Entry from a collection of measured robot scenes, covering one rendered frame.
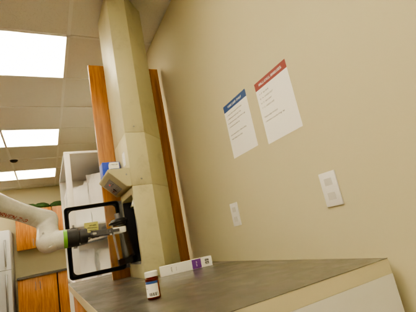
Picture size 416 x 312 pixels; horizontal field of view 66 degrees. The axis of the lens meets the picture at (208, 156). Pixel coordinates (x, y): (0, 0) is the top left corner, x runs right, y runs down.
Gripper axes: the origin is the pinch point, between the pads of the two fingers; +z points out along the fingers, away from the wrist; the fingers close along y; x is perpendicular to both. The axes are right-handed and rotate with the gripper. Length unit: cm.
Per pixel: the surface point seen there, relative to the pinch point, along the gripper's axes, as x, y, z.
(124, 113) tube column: -62, -15, 7
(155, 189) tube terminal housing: -18.0, -13.8, 18.7
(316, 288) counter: 27, -119, 19
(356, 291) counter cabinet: 31, -119, 31
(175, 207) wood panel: -10.5, 21.7, 42.4
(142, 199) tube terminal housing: -13.2, -15.3, 10.7
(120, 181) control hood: -23.8, -14.4, 0.5
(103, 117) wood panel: -75, 22, 2
